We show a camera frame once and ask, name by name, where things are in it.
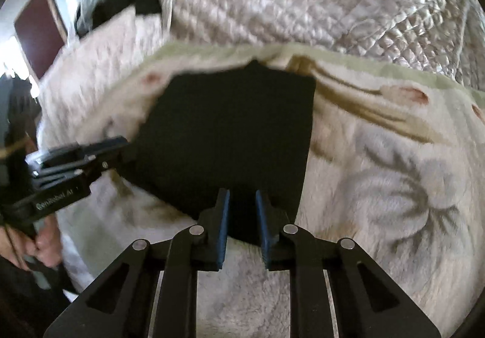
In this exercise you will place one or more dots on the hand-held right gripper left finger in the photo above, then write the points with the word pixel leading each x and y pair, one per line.
pixel 223 231

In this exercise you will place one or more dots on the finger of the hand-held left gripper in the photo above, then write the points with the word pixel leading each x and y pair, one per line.
pixel 98 166
pixel 94 146

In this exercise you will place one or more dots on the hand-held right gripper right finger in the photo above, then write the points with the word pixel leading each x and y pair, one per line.
pixel 263 231

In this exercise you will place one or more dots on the black pants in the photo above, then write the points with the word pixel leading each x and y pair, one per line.
pixel 227 125

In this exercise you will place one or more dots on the person's left hand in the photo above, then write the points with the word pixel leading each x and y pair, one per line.
pixel 47 247

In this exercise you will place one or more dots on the dark red wooden door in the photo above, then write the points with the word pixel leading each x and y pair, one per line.
pixel 38 34

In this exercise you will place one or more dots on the floral cream fleece blanket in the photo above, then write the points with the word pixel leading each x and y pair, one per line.
pixel 379 171

